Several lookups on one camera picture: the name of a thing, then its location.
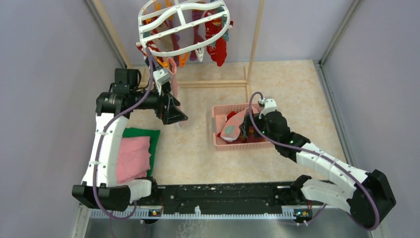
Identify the pink cloth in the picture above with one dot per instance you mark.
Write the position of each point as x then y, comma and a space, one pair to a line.
133, 160

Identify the white plastic clip hanger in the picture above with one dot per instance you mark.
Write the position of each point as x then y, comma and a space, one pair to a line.
160, 15

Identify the green cloth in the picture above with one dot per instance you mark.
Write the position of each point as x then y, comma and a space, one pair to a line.
154, 137

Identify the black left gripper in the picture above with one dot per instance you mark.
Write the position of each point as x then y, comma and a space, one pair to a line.
171, 113

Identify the red santa sock front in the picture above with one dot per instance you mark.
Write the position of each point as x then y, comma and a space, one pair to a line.
226, 118

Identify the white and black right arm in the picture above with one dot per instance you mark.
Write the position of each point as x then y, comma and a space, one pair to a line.
365, 196

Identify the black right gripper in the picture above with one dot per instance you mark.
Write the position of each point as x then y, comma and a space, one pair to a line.
245, 125

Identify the red patterned sock pair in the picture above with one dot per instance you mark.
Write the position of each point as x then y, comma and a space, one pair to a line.
218, 49

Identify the wooden drying rack frame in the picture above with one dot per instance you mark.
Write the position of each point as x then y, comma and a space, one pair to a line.
100, 14

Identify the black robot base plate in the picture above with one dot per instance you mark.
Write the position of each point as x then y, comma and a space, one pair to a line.
278, 192

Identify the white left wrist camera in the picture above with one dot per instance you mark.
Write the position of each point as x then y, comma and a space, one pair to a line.
160, 77

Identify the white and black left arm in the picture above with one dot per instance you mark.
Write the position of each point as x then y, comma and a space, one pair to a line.
99, 188

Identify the pink plastic basket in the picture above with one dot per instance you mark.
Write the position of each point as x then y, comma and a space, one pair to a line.
217, 122

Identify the red santa sock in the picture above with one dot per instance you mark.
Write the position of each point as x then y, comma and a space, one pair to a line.
226, 118
151, 44

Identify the maroon purple long sock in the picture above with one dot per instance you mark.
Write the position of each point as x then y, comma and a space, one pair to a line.
197, 54

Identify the red santa sock rear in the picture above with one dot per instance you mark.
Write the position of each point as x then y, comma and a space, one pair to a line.
151, 44

